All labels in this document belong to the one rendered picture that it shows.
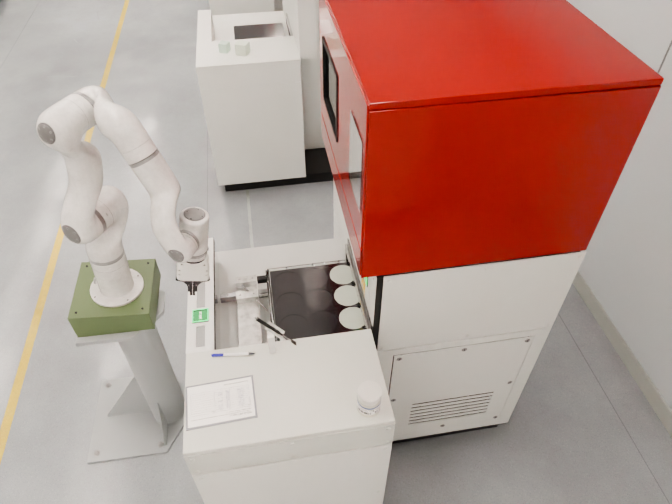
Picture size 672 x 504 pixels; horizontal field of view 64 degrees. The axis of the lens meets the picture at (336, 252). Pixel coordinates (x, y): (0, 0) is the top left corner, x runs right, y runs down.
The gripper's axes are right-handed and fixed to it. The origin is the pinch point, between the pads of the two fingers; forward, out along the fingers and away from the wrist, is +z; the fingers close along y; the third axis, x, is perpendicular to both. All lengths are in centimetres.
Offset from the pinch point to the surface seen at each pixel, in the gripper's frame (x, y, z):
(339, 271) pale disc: -19, -55, 10
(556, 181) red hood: 15, -97, -62
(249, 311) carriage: -6.5, -20.6, 19.5
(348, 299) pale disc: -5, -56, 10
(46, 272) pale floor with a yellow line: -131, 89, 130
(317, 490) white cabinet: 49, -44, 49
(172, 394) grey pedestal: -18, 8, 92
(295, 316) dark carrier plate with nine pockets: 0.1, -36.4, 14.5
